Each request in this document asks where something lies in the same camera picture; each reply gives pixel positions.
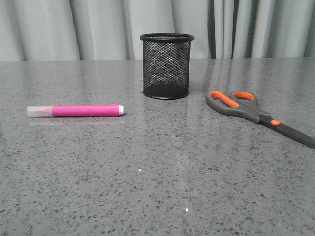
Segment pink marker pen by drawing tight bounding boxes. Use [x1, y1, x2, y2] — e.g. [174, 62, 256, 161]
[26, 104, 125, 117]

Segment grey orange scissors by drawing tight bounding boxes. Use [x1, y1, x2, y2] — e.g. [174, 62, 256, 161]
[206, 90, 315, 148]

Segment black mesh pen holder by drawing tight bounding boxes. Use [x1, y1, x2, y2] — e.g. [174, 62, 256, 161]
[140, 33, 194, 100]

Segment grey curtain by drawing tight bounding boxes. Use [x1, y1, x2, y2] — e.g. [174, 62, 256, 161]
[0, 0, 315, 61]

